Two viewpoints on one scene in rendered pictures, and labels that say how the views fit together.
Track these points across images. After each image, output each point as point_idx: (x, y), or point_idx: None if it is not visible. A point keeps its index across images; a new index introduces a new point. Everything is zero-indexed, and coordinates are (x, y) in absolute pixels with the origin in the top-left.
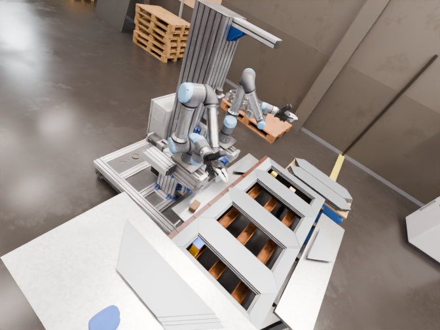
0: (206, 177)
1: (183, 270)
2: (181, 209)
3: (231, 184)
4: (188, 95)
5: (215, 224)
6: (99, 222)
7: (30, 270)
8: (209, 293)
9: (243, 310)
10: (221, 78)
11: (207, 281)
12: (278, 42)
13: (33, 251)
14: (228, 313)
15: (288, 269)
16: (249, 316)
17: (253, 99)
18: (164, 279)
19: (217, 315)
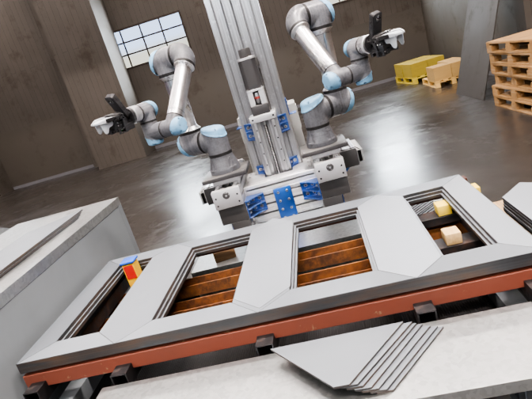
0: (225, 191)
1: (48, 245)
2: (207, 257)
3: None
4: (150, 61)
5: (183, 252)
6: (72, 213)
7: (12, 230)
8: (28, 264)
9: (60, 334)
10: (253, 36)
11: (42, 256)
12: None
13: (27, 223)
14: (6, 280)
15: (179, 327)
16: (52, 343)
17: (300, 41)
18: (26, 244)
19: (1, 279)
